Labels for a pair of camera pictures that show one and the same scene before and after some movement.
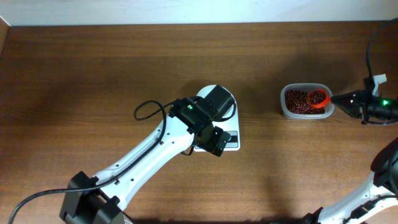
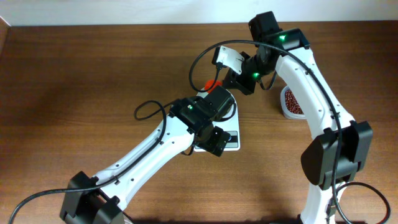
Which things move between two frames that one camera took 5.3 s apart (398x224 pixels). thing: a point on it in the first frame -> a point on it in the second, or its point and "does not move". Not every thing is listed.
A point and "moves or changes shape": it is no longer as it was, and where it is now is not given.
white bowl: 206,91 does not move
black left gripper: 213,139 does not move
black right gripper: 357,106 -> 234,80
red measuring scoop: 318,98 moves or changes shape
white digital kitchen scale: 231,124 does not move
